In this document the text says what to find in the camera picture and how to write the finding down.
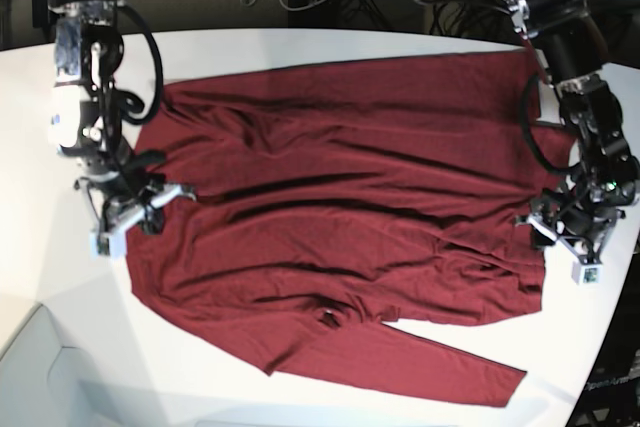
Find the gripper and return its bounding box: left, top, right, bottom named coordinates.
left=529, top=156, right=639, bottom=251
left=74, top=146, right=166, bottom=235

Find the dark red long-sleeve t-shirt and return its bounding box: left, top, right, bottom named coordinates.
left=126, top=51, right=557, bottom=407

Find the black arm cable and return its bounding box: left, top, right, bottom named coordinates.
left=519, top=74, right=581, bottom=173

